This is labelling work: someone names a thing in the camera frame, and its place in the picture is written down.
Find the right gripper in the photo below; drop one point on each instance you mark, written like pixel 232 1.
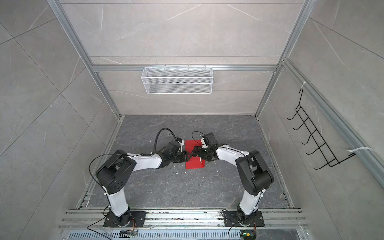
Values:
pixel 199 149

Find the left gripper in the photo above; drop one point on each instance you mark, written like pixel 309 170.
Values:
pixel 187 157

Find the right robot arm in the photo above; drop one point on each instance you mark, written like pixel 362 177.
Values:
pixel 255 176

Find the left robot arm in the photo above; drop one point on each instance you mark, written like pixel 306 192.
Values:
pixel 114 174

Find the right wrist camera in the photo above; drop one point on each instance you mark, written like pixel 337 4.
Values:
pixel 209 140

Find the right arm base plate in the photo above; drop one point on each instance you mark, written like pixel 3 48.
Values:
pixel 238 219

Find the white wire mesh basket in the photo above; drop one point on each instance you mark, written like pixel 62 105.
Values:
pixel 177 80

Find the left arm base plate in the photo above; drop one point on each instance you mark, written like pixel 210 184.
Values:
pixel 127 220

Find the black wire hook rack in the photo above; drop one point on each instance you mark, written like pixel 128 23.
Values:
pixel 316 137

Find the grey slotted cable duct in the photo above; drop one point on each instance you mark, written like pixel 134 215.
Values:
pixel 158 235

